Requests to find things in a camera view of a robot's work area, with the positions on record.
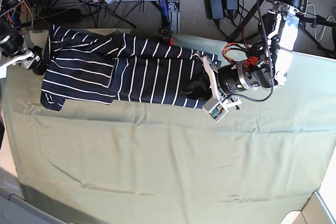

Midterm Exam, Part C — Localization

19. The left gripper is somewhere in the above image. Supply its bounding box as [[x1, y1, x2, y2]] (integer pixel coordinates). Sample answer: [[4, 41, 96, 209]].
[[182, 53, 242, 110]]

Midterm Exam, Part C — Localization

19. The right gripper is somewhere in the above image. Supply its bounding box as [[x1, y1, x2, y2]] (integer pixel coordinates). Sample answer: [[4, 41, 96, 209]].
[[1, 46, 47, 75]]

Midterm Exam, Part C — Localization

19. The navy white striped T-shirt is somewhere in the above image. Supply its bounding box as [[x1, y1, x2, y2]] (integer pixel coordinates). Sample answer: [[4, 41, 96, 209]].
[[40, 25, 206, 111]]

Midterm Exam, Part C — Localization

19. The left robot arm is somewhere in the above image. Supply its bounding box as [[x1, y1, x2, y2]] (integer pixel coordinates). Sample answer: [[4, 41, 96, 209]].
[[183, 0, 308, 114]]

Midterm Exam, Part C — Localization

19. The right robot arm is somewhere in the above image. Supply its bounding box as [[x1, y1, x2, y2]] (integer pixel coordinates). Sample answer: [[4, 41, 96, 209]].
[[1, 0, 47, 79]]

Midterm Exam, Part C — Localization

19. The blue orange centre clamp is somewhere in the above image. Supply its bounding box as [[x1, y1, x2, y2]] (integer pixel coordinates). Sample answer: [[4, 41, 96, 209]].
[[158, 0, 173, 46]]

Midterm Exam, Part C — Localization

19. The light green table cloth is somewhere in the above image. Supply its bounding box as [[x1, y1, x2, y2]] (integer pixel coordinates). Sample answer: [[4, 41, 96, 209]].
[[0, 28, 336, 224]]

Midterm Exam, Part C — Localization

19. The grey plastic bin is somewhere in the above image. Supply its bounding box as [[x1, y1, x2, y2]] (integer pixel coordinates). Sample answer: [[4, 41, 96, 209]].
[[1, 169, 63, 223]]

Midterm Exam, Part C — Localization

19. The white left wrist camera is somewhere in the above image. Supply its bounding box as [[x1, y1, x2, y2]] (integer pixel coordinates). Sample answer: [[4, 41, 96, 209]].
[[202, 98, 228, 123]]

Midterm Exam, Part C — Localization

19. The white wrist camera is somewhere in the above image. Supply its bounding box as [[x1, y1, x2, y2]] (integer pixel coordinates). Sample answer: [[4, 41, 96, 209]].
[[0, 64, 7, 79], [202, 98, 228, 123]]

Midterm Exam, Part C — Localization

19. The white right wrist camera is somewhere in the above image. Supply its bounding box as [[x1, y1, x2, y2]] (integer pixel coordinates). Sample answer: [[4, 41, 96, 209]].
[[0, 64, 7, 79]]

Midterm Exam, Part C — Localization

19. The aluminium frame post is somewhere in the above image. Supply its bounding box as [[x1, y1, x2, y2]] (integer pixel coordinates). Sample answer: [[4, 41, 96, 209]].
[[167, 0, 181, 34]]

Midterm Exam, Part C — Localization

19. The black camera tripod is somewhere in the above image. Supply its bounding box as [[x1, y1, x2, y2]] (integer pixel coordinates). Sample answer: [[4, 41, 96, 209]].
[[227, 3, 335, 59]]

